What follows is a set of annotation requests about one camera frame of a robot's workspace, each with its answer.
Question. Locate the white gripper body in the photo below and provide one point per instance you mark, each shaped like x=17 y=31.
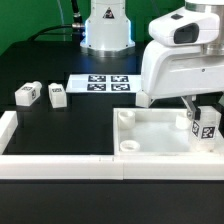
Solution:
x=180 y=71

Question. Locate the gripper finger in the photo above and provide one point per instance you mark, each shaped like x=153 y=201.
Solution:
x=193 y=112

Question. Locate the white square table top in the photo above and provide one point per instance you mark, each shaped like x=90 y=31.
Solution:
x=161 y=132

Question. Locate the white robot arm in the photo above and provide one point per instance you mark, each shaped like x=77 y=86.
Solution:
x=198 y=23

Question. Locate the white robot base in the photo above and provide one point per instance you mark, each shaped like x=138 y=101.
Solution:
x=107 y=30

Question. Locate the white marker sheet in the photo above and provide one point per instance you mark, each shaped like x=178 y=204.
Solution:
x=102 y=83

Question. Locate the white U-shaped obstacle fence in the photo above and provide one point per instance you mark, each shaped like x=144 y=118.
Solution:
x=114 y=167

